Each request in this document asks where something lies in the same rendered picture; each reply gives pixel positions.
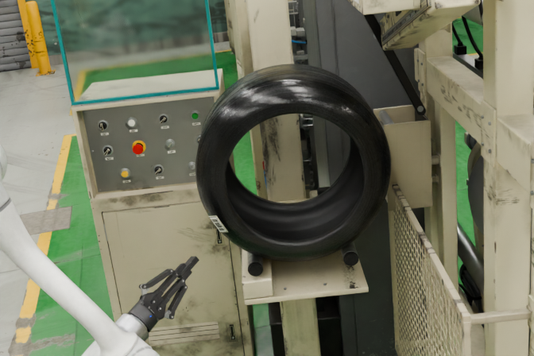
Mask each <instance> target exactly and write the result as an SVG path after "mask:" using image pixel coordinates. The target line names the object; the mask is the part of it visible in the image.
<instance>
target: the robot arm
mask: <svg viewBox="0 0 534 356"><path fill-rule="evenodd" d="M6 168H7V157H6V153H5V151H4V149H3V147H1V145H0V249H1V250H2V251H3V252H4V253H5V254H6V255H7V256H8V257H9V258H10V259H11V260H12V261H13V262H14V263H15V264H16V265H17V266H18V267H19V268H20V269H21V270H22V271H23V272H24V273H25V274H26V275H27V276H28V277H29V278H30V279H31V280H32V281H33V282H35V283H36V284H37V285H38V286H39V287H40V288H41V289H43V290H44V291H45V292H46V293H47V294H48V295H49V296H51V297H52V298H53V299H54V300H55V301H56V302H57V303H58V304H59V305H60V306H61V307H62V308H63V309H65V310H66V311H67V312H68V313H69V314H70V315H72V316H73V317H74V318H75V319H76V320H77V321H78V322H79V323H80V324H82V325H83V326H84V327H85V328H86V330H87V331H88V332H89V333H90V334H91V336H92V337H93V338H94V339H95V341H94V342H93V343H92V344H91V345H90V346H89V347H88V348H87V349H86V351H85V352H84V353H83V354H82V356H160V355H159V354H158V353H157V352H156V351H155V350H153V349H152V347H151V346H149V345H148V344H147V343H146V342H145V340H146V339H147V338H148V337H149V332H150V331H151V330H152V329H153V327H154V326H155V325H156V324H157V322H158V321H159V320H160V319H163V318H167V319H174V315H175V311H176V309H177V307H178V305H179V303H180V301H181V300H182V298H183V296H184V294H185V292H186V291H187V289H188V287H187V285H186V284H185V281H186V280H187V278H188V277H189V276H190V275H191V274H192V271H191V269H192V268H193V267H194V266H195V264H196V263H197V262H198V261H199V259H198V258H197V256H192V257H190V258H189V259H188V260H187V261H186V262H185V263H181V264H180V265H179V266H178V267H177V268H176V269H175V270H173V269H166V270H165V271H164V272H162V273H160V274H159V275H157V276H156V277H154V278H153V279H152V280H150V281H148V282H147V283H144V284H140V285H139V288H140V289H141V294H142V295H141V296H140V300H139V301H138V302H137V303H136V304H135V305H134V306H133V307H132V308H131V309H130V311H129V312H128V313H127V314H126V313H124V314H122V316H121V317H120V318H119V319H118V320H117V321H116V322H115V323H114V322H113V320H112V319H111V318H110V317H109V316H108V315H107V314H106V313H105V312H104V311H103V310H102V309H101V308H100V307H99V306H98V305H97V304H95V303H94V302H93V301H92V300H91V299H90V298H89V297H88V296H87V295H86V294H85V293H84V292H83V291H82V290H81V289H80V288H79V287H78V286H77V285H76V284H74V283H73V282H72V281H71V280H70V279H69V278H68V277H67V276H66V275H65V274H64V273H63V272H62V271H61V270H60V269H59V268H58V267H57V266H56V265H55V264H54V263H53V262H52V261H51V260H50V259H49V258H48V257H47V256H46V255H45V254H44V253H43V252H42V251H41V250H40V249H39V247H38V246H37V245H36V243H35V242H34V241H33V240H32V238H31V237H30V235H29V233H28V231H27V230H26V228H25V226H24V224H23V222H22V220H21V218H20V216H19V214H18V212H17V210H16V208H15V206H14V203H13V201H12V199H11V198H10V197H9V195H8V193H7V192H6V190H5V188H4V187H3V185H2V180H3V178H4V176H5V174H6ZM166 277H167V278H166ZM177 277H178V278H179V279H177V281H176V282H175V283H174V284H173V286H172V287H171V288H170V289H169V290H168V291H167V292H166V293H165V294H164V291H165V290H166V289H167V288H168V287H169V286H170V284H171V283H172V282H173V281H174V280H175V279H176V278H177ZM165 278H166V280H165V281H164V282H163V283H162V284H161V285H160V287H159V288H158V289H157V290H155V291H154V292H150V293H147V292H148V291H149V288H151V287H153V286H154V285H155V284H157V283H159V282H160V281H162V280H163V279H165ZM177 290H178V291H177ZM175 293H176V295H175V296H174V298H173V300H172V302H171V303H170V305H169V307H168V310H167V311H165V309H166V304H167V303H168V302H169V301H170V299H171V298H172V296H173V295H174V294H175ZM163 294H164V295H163ZM162 295H163V296H162Z"/></svg>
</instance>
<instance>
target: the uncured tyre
mask: <svg viewBox="0 0 534 356"><path fill-rule="evenodd" d="M283 114H310V115H315V116H317V117H321V118H324V119H326V120H328V121H330V122H332V123H334V124H335V125H337V126H338V127H340V128H341V129H342V130H343V131H345V132H346V133H347V134H348V135H349V136H350V151H349V156H348V159H347V162H346V166H345V168H344V169H343V171H342V173H341V175H340V176H339V178H338V179H337V180H336V181H335V182H334V183H333V184H332V185H331V186H330V187H329V188H328V189H327V190H326V191H325V192H323V193H321V194H320V195H318V196H316V197H314V198H311V199H308V200H305V201H302V202H298V203H278V202H273V201H270V200H267V199H263V198H261V197H260V196H258V195H255V194H254V193H252V192H251V191H250V190H249V189H247V188H246V187H245V186H244V185H243V184H242V183H241V181H240V180H239V179H238V178H237V177H236V175H235V173H234V171H233V169H232V167H231V165H230V160H229V159H230V155H231V154H232V152H233V150H234V147H235V146H236V145H237V144H238V142H239V141H240V140H241V139H242V137H243V136H244V135H245V134H246V133H247V132H248V131H250V130H251V129H252V128H254V127H255V126H256V125H258V124H259V123H261V122H263V121H265V120H267V119H270V118H273V117H276V116H280V115H283ZM390 176H391V155H390V150H389V143H388V140H387V137H386V136H385V132H384V130H383V128H382V126H381V123H380V122H379V121H378V119H377V117H376V116H375V114H374V112H373V111H372V110H371V108H370V106H369V104H368V103H367V101H366V100H365V99H364V98H363V97H362V95H361V94H360V93H359V92H358V91H357V90H356V89H355V88H354V87H353V86H352V85H350V84H349V83H348V82H347V81H345V80H344V79H342V78H341V77H339V76H337V75H336V74H334V73H332V72H329V71H327V70H324V69H322V68H317V67H313V66H310V65H305V64H279V65H274V66H270V67H267V68H262V69H259V70H257V71H255V72H251V73H250V74H248V75H246V76H244V77H242V78H241V79H239V80H238V81H236V82H235V83H233V84H232V85H231V86H230V87H228V88H227V89H226V90H225V91H224V92H223V93H222V94H221V95H220V96H219V98H218V99H217V100H216V102H215V103H214V105H213V106H212V108H211V109H210V111H209V113H208V115H207V117H206V119H205V121H204V124H203V128H202V130H201V134H200V138H199V146H198V150H197V155H196V160H195V179H196V185H197V189H198V193H199V197H200V199H201V202H202V204H203V207H204V209H205V211H206V212H207V214H208V216H217V217H218V218H219V220H220V221H221V223H222V224H223V225H224V226H225V228H226V229H227V231H228V232H222V234H223V235H224V236H225V237H227V238H228V239H229V240H230V241H231V242H233V243H234V244H235V245H236V246H238V247H240V248H242V249H243V250H245V251H247V252H249V253H252V254H254V255H257V256H259V257H263V258H266V259H270V260H274V261H309V260H313V259H317V258H320V257H325V256H327V255H329V254H332V253H334V252H336V251H339V250H340V249H342V248H344V247H345V246H348V245H349V244H351V243H352V242H353V241H354V240H355V239H357V238H358V237H359V236H360V235H361V234H362V233H363V232H364V231H365V230H366V229H367V228H368V227H369V226H370V224H371V223H372V222H373V220H375V218H376V217H377V214H378V213H379V211H380V209H381V207H382V205H383V203H384V201H385V197H386V195H387V191H388V188H389V181H390Z"/></svg>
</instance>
